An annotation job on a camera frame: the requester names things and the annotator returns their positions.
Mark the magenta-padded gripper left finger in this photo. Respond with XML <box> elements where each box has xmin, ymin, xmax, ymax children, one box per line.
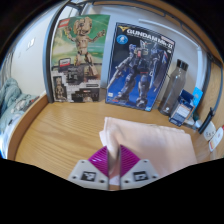
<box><xmin>68</xmin><ymin>145</ymin><xmax>110</xmax><ymax>191</ymax></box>

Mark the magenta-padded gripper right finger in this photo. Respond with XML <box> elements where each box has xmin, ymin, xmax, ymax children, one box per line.
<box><xmin>119</xmin><ymin>144</ymin><xmax>160</xmax><ymax>190</ymax></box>

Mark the pink towel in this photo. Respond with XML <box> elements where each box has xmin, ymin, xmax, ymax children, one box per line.
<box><xmin>98</xmin><ymin>116</ymin><xmax>198</xmax><ymax>186</ymax></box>

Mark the small dark blue box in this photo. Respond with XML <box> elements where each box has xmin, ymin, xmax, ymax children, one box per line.
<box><xmin>168</xmin><ymin>89</ymin><xmax>195</xmax><ymax>127</ymax></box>

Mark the white mug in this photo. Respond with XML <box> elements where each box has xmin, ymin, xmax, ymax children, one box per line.
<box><xmin>203</xmin><ymin>121</ymin><xmax>217</xmax><ymax>142</ymax></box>

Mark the black cylindrical shaver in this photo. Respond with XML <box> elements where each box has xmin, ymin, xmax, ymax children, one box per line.
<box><xmin>198</xmin><ymin>108</ymin><xmax>215</xmax><ymax>135</ymax></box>

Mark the clear bottle with black cap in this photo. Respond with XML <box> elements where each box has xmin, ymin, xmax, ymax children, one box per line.
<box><xmin>158</xmin><ymin>58</ymin><xmax>190</xmax><ymax>117</ymax></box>

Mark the bed with green blanket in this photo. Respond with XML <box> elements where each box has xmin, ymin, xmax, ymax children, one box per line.
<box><xmin>0</xmin><ymin>78</ymin><xmax>39</xmax><ymax>134</ymax></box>

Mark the blue robot model kit box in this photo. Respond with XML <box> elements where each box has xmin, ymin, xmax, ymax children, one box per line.
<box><xmin>105</xmin><ymin>22</ymin><xmax>176</xmax><ymax>112</ymax></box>

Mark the tree figure building set box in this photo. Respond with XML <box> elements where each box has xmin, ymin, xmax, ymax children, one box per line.
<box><xmin>50</xmin><ymin>13</ymin><xmax>111</xmax><ymax>104</ymax></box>

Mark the white wall switch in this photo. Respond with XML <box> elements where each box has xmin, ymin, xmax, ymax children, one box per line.
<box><xmin>26</xmin><ymin>37</ymin><xmax>36</xmax><ymax>49</ymax></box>

